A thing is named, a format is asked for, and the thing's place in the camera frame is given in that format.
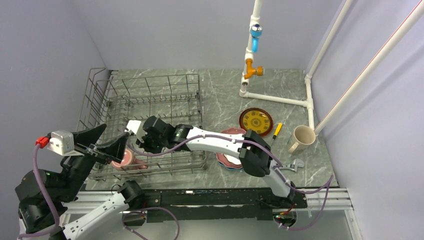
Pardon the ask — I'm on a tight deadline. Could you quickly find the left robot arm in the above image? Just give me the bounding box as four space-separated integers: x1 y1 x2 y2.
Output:
15 124 144 240

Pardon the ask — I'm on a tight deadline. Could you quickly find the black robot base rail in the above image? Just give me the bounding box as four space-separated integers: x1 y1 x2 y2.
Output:
129 187 312 223

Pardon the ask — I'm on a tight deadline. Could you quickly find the grey wire dish rack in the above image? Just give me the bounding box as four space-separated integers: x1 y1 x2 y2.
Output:
77 67 206 181

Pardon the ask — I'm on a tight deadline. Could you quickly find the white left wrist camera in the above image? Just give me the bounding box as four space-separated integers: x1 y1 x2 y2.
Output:
35 130 83 157

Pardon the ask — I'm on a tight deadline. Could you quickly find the yellow handled screwdriver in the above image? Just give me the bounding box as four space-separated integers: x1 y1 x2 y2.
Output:
269 122 283 146

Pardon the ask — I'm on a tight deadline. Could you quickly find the blue pipe valve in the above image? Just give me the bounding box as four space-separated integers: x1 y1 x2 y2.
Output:
250 23 263 53

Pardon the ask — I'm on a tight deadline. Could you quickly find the orange pipe fitting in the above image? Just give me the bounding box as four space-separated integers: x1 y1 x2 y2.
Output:
243 58 264 80

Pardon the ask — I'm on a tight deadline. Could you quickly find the pink polka dot plate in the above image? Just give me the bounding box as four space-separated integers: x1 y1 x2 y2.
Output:
214 127 248 167

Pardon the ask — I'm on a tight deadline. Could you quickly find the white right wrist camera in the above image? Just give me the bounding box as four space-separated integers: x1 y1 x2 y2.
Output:
124 120 146 142

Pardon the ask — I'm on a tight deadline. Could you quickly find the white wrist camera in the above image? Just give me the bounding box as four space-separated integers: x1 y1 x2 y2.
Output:
124 120 146 142
35 130 83 157

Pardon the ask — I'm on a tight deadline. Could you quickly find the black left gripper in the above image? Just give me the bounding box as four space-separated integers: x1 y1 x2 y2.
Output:
58 123 130 201

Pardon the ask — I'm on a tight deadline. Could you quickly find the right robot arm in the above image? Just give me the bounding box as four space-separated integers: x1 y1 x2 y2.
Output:
125 116 295 208

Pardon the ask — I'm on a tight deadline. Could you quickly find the red handled adjustable wrench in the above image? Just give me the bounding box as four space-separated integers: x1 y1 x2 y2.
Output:
279 158 305 173

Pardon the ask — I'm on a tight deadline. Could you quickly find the yellow and red plate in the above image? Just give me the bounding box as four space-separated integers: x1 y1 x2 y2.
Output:
238 107 274 137

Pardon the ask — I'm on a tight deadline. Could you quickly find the pink ghost pattern mug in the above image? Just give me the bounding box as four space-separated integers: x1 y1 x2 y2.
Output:
111 148 148 171

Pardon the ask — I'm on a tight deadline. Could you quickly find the beige ceramic mug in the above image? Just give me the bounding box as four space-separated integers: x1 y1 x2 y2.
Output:
288 125 317 155

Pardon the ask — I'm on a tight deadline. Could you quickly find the white pvc pipe frame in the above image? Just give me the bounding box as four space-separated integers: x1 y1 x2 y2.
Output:
240 0 424 135

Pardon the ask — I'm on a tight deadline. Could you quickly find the blue polka dot plate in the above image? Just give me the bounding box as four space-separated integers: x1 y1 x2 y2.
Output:
216 153 243 171

